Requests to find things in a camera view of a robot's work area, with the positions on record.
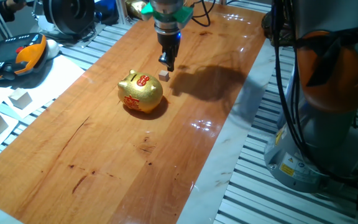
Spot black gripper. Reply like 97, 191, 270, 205
157, 33, 181, 72

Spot white round object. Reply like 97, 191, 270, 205
46, 39, 60, 60

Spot person hand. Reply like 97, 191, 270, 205
6, 0, 27, 12

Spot golden piggy bank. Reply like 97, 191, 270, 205
117, 69, 164, 114

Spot gold foil bag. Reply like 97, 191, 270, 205
125, 0, 150, 20

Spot blue bag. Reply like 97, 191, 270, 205
94, 0, 120, 26

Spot wood grain table mat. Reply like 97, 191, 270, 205
0, 0, 267, 224

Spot black filament spool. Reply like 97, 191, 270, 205
43, 0, 96, 35

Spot white paper sheets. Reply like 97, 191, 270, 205
0, 55, 86, 153

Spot black orange teach pendant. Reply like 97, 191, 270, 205
0, 32, 48, 82

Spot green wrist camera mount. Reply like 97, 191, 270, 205
140, 2, 195, 24

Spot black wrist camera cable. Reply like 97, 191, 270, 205
191, 0, 213, 27

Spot aluminium frame post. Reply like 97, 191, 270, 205
116, 0, 129, 25

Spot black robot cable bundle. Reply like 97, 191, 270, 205
272, 0, 358, 189

